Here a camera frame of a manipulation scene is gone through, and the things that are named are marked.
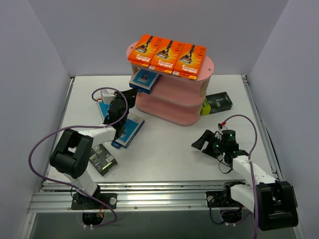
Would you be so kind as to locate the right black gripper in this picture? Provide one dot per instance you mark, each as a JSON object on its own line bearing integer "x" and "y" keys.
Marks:
{"x": 209, "y": 145}

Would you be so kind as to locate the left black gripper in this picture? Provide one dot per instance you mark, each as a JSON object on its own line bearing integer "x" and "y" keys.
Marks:
{"x": 125, "y": 97}

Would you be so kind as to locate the blue razor box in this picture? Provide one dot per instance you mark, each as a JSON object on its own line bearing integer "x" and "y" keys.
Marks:
{"x": 132, "y": 126}
{"x": 144, "y": 81}
{"x": 103, "y": 108}

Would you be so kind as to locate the black green razor box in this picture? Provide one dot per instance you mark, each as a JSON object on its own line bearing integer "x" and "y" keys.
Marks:
{"x": 216, "y": 103}
{"x": 102, "y": 160}

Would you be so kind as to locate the small orange razor box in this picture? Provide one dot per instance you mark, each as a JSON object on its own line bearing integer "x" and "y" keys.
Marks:
{"x": 189, "y": 62}

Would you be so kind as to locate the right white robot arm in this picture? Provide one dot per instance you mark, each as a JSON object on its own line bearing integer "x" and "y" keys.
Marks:
{"x": 272, "y": 202}

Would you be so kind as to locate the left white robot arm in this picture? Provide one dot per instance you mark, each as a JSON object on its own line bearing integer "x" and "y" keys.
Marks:
{"x": 72, "y": 152}

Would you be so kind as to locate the pink three-tier shelf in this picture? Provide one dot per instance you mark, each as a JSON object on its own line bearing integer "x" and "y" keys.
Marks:
{"x": 177, "y": 99}

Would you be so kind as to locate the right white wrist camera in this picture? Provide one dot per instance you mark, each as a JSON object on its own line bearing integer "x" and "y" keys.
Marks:
{"x": 222, "y": 126}

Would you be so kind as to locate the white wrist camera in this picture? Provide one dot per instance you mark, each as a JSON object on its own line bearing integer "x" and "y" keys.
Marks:
{"x": 106, "y": 97}
{"x": 222, "y": 126}

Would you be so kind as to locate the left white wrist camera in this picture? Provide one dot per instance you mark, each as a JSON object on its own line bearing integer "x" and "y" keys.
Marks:
{"x": 106, "y": 97}

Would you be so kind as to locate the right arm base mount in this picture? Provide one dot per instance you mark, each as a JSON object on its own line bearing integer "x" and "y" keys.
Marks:
{"x": 232, "y": 215}

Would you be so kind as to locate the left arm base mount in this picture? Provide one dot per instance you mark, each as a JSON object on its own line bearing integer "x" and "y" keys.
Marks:
{"x": 106, "y": 201}

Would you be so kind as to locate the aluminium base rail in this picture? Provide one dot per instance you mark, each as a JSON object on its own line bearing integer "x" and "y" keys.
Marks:
{"x": 140, "y": 197}

